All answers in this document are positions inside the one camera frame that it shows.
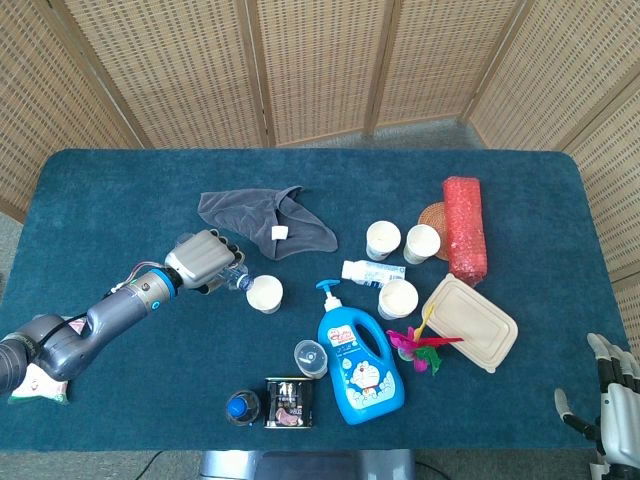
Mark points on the small white plastic bottle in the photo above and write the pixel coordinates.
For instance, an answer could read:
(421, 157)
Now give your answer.
(375, 272)

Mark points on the white paper cup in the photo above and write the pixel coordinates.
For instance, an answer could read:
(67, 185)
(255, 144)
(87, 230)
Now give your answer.
(265, 295)

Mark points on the clear plastic bottle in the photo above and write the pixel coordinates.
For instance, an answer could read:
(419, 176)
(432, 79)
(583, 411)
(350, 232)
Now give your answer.
(240, 281)

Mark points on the red bubble wrap roll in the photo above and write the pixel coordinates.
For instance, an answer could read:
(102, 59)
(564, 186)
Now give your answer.
(465, 230)

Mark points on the white snack packet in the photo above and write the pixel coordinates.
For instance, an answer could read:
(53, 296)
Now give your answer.
(40, 389)

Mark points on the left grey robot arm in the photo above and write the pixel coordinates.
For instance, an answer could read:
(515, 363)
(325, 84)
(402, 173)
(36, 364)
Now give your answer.
(100, 320)

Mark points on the blue carpet table mat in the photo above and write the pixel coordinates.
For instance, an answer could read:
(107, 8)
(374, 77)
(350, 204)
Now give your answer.
(175, 370)

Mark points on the colourful feather shuttlecock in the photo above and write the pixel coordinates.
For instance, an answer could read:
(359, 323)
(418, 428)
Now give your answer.
(420, 350)

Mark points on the blue Doraemon detergent bottle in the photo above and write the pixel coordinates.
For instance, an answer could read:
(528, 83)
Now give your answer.
(365, 385)

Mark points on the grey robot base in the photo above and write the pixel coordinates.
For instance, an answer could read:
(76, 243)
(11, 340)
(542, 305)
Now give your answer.
(305, 465)

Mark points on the cola bottle with blue cap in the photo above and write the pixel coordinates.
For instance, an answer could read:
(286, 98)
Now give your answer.
(242, 407)

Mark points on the grey cloth with white tag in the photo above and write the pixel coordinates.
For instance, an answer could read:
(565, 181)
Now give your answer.
(255, 215)

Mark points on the stack of paper cups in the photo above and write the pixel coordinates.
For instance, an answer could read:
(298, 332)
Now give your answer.
(397, 298)

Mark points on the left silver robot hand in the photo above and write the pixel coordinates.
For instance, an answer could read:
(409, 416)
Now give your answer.
(200, 257)

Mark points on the beige lidded lunch box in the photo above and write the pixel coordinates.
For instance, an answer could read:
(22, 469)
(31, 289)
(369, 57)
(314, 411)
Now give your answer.
(470, 325)

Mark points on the beige bottle with clear cap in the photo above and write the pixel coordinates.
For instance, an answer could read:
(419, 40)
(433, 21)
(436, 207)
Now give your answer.
(311, 357)

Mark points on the black luncheon meat can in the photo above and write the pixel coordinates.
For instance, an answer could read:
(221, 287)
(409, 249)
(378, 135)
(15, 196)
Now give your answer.
(289, 402)

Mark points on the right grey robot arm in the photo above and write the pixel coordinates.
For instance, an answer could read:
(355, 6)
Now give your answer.
(620, 470)

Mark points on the round woven coaster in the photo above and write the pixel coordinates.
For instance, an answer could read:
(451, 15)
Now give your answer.
(432, 217)

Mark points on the paper cup dark blue flower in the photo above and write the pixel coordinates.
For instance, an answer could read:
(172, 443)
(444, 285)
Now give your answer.
(383, 239)

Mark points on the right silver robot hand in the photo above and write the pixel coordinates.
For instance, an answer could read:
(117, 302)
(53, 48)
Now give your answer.
(622, 410)

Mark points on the paper cup green print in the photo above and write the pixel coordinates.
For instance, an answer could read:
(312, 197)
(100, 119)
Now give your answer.
(421, 242)

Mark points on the bamboo folding screen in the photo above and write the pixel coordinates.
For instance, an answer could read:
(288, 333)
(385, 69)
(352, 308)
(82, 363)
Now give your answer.
(320, 65)

